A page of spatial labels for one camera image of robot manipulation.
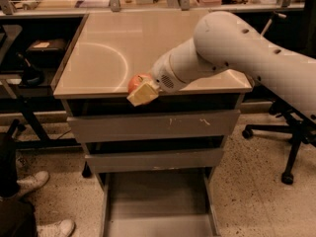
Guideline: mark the open bottom drawer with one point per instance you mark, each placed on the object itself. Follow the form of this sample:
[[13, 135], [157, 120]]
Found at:
[[173, 203]]

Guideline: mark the black handheld device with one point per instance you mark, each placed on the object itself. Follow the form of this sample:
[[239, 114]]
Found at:
[[32, 76]]

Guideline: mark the black office chair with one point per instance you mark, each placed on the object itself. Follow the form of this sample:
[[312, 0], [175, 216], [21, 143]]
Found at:
[[301, 129]]

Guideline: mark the red apple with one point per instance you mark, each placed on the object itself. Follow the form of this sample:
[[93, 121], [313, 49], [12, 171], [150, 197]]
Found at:
[[133, 83]]

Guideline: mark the grey drawer cabinet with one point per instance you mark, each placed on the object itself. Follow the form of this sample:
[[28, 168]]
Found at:
[[112, 47]]

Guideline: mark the lower white sneaker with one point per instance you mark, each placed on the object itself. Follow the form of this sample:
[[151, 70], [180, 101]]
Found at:
[[63, 228]]

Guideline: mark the middle drawer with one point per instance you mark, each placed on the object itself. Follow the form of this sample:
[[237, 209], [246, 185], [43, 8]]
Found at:
[[154, 160]]

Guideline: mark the upper white sneaker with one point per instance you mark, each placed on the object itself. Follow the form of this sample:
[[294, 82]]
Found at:
[[33, 182]]

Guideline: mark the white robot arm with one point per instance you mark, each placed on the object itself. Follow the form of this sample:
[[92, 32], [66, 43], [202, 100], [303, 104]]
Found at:
[[222, 41]]

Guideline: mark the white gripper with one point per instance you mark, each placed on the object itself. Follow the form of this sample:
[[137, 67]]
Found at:
[[162, 75]]

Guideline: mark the top drawer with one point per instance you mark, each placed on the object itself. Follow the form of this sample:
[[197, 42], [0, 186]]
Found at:
[[150, 126]]

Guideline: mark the white sneaker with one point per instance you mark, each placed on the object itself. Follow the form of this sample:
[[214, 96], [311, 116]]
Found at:
[[33, 182], [63, 228]]

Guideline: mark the black box on shelf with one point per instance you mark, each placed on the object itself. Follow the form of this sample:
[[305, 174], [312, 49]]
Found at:
[[47, 53]]

